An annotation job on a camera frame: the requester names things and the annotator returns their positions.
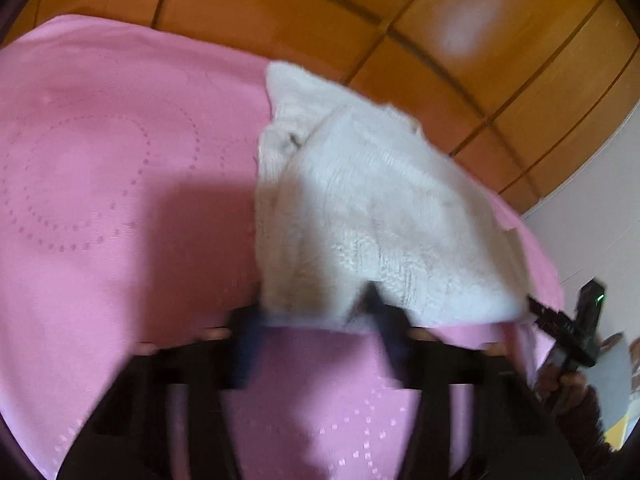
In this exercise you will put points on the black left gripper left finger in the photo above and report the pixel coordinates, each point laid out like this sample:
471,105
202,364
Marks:
241,347

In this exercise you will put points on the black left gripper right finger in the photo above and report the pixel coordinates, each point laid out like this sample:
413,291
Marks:
403,353

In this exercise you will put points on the white knitted sweater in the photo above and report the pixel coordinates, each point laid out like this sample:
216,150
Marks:
350,194

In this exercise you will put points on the right hand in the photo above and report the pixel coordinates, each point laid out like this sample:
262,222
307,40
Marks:
578,414

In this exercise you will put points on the pink bed sheet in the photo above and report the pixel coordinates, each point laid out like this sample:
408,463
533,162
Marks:
127,181

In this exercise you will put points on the orange wooden wardrobe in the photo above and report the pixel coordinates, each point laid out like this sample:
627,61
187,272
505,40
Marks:
519,92

